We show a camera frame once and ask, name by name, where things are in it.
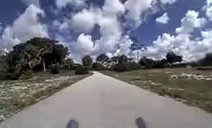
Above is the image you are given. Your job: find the palm tree with round crown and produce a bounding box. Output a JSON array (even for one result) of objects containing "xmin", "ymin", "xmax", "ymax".
[{"xmin": 81, "ymin": 55, "xmax": 94, "ymax": 69}]

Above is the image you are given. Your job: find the round dark green bush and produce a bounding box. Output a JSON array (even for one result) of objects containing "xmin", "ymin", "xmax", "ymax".
[{"xmin": 75, "ymin": 67, "xmax": 90, "ymax": 76}]

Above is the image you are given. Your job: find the pale concrete path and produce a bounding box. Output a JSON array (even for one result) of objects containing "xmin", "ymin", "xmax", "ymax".
[{"xmin": 0, "ymin": 71, "xmax": 212, "ymax": 128}]

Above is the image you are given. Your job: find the row of trees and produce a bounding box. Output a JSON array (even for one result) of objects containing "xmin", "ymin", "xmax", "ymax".
[{"xmin": 92, "ymin": 50, "xmax": 212, "ymax": 73}]

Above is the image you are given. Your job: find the patchy grass with sandy spots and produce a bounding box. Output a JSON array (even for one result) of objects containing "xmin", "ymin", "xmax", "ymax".
[
  {"xmin": 0, "ymin": 71, "xmax": 94, "ymax": 128},
  {"xmin": 98, "ymin": 67, "xmax": 212, "ymax": 115}
]

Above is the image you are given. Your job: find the robot's own part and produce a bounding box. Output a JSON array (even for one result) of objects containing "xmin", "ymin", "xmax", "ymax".
[
  {"xmin": 135, "ymin": 116, "xmax": 148, "ymax": 128},
  {"xmin": 66, "ymin": 118, "xmax": 80, "ymax": 128}
]

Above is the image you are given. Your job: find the large dark tree clump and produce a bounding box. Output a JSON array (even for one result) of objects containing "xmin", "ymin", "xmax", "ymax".
[{"xmin": 0, "ymin": 37, "xmax": 72, "ymax": 80}]

